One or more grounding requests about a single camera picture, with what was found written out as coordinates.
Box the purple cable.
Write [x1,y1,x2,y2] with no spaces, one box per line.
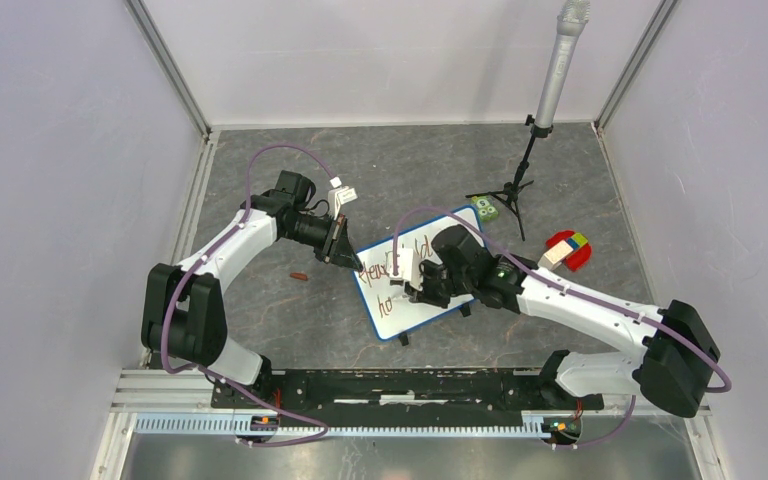
[159,144,342,449]
[391,206,733,452]

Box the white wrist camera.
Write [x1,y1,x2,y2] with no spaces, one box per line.
[327,176,358,219]
[387,247,422,291]

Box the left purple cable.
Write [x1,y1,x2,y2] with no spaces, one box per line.
[159,144,342,449]

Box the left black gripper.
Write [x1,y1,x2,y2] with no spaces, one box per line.
[283,212,363,272]

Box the black microphone tripod stand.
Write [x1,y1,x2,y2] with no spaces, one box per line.
[466,114,553,241]

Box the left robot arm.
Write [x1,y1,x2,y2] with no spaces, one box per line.
[141,170,362,408]

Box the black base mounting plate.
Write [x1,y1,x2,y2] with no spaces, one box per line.
[211,368,604,427]

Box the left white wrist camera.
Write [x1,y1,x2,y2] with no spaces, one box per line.
[327,176,358,219]

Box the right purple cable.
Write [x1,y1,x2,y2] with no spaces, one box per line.
[391,206,733,452]

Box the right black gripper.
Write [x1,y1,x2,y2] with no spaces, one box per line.
[404,258,474,309]

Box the green owl number toy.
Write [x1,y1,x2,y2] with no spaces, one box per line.
[470,195,499,222]

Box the silver microphone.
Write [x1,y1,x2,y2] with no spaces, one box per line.
[532,0,591,138]

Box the blue framed whiteboard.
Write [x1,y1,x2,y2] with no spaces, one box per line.
[354,206,482,341]

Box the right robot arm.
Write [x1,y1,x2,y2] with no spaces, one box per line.
[399,224,730,418]

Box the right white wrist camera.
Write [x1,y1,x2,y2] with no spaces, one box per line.
[387,247,422,291]

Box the red plate with blocks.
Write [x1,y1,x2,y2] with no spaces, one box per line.
[538,230,592,272]

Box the aluminium slotted cable rail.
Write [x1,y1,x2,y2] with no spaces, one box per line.
[134,413,580,440]

